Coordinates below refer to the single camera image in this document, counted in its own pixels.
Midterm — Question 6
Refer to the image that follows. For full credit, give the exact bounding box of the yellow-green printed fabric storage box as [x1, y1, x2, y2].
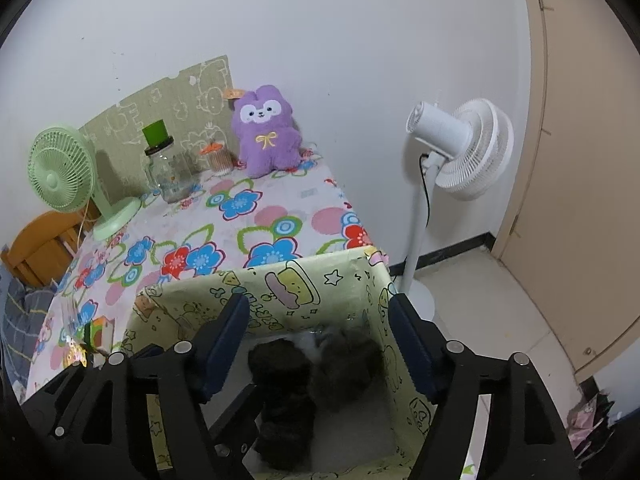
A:
[120, 246, 441, 480]

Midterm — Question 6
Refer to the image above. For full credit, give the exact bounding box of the grey plaid bedding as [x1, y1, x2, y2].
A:
[0, 260, 58, 401]

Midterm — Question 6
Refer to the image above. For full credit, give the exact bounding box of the white standing fan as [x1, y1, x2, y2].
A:
[395, 98, 515, 321]

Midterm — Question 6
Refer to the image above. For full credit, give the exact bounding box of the grey fuzzy sock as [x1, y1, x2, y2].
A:
[307, 327, 383, 413]

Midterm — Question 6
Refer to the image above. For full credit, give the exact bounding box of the beige door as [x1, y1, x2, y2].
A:
[492, 0, 640, 386]

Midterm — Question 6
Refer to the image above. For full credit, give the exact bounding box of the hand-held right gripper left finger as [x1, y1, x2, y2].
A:
[100, 292, 251, 480]

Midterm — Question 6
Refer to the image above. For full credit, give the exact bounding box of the clear plastic wrapper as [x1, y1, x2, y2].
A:
[57, 305, 88, 356]

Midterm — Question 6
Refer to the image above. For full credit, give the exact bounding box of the black fuzzy sock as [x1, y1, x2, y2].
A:
[247, 337, 318, 471]

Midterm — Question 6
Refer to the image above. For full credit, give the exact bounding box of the black fan cable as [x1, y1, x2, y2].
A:
[419, 152, 432, 226]

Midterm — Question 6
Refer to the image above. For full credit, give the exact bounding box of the green printed foam mat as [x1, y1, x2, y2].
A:
[80, 55, 241, 201]

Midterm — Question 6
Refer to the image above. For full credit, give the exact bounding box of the small swab jar orange lid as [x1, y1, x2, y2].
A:
[200, 141, 233, 176]

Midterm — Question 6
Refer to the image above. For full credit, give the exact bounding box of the purple plush bunny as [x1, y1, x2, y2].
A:
[230, 84, 303, 180]

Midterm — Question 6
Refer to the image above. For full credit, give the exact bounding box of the pink plastic bag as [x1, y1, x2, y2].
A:
[567, 392, 621, 461]

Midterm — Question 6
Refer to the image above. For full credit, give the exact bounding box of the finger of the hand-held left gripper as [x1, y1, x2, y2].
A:
[207, 382, 263, 480]
[20, 360, 133, 480]

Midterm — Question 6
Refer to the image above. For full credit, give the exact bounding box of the glass jar with green lid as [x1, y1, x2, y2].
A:
[141, 119, 193, 204]

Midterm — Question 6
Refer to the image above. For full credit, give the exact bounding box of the small green orange box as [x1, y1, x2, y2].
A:
[82, 316, 116, 353]

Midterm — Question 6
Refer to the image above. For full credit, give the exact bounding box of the clear glass mug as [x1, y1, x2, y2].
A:
[172, 152, 201, 191]

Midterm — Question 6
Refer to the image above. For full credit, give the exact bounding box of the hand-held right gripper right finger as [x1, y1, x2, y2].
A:
[389, 292, 581, 480]

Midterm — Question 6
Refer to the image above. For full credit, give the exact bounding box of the green desk fan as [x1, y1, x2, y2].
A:
[27, 126, 142, 241]

